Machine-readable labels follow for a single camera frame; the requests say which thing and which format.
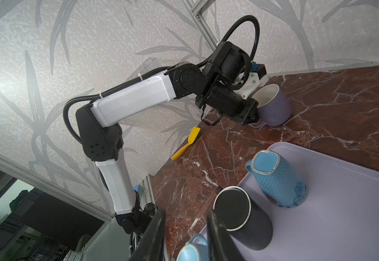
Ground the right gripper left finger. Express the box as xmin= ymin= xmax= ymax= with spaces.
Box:
xmin=129 ymin=209 xmax=166 ymax=261

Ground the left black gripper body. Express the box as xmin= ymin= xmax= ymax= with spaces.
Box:
xmin=205 ymin=84 xmax=259 ymax=125

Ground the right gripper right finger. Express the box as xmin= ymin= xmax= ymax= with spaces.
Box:
xmin=207 ymin=211 xmax=245 ymax=261

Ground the lavender mug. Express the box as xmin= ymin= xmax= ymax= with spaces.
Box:
xmin=252 ymin=84 xmax=291 ymax=127

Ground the blue dotted square mug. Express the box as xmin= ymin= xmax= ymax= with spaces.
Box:
xmin=245 ymin=150 xmax=308 ymax=208

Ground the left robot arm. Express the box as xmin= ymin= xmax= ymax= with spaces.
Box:
xmin=63 ymin=15 xmax=260 ymax=235

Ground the light blue mug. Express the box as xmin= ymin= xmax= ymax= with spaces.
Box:
xmin=176 ymin=234 xmax=210 ymax=261

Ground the black mug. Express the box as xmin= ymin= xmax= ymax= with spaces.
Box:
xmin=213 ymin=186 xmax=273 ymax=251

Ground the yellow spatula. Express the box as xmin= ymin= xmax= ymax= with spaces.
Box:
xmin=170 ymin=127 xmax=200 ymax=162

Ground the lavender plastic tray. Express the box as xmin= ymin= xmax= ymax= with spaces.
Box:
xmin=234 ymin=142 xmax=379 ymax=261

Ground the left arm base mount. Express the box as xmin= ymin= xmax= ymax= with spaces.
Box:
xmin=114 ymin=202 xmax=156 ymax=235

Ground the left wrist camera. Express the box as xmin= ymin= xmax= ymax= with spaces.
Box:
xmin=234 ymin=63 xmax=269 ymax=100

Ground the aluminium frame rail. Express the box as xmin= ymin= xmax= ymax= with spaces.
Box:
xmin=181 ymin=0 xmax=218 ymax=51

